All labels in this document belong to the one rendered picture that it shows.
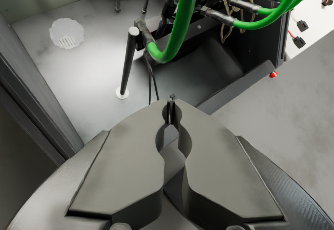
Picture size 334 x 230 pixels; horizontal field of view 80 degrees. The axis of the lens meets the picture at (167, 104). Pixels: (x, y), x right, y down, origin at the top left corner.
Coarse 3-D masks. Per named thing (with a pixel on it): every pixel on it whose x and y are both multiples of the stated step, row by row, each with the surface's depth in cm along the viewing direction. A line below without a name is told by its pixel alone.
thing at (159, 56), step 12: (180, 0) 17; (192, 0) 16; (180, 12) 17; (192, 12) 17; (180, 24) 18; (180, 36) 19; (156, 48) 28; (168, 48) 21; (156, 60) 26; (168, 60) 23
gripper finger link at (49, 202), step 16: (96, 144) 8; (80, 160) 7; (48, 176) 7; (64, 176) 7; (80, 176) 7; (32, 192) 6; (48, 192) 6; (64, 192) 6; (32, 208) 6; (48, 208) 6; (64, 208) 6; (16, 224) 5; (32, 224) 5; (48, 224) 5; (64, 224) 5; (80, 224) 5; (96, 224) 5
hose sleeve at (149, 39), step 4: (140, 24) 34; (144, 24) 34; (144, 28) 33; (144, 32) 32; (148, 32) 32; (144, 36) 31; (148, 36) 31; (144, 40) 31; (148, 40) 30; (152, 40) 30; (144, 44) 31; (156, 44) 30
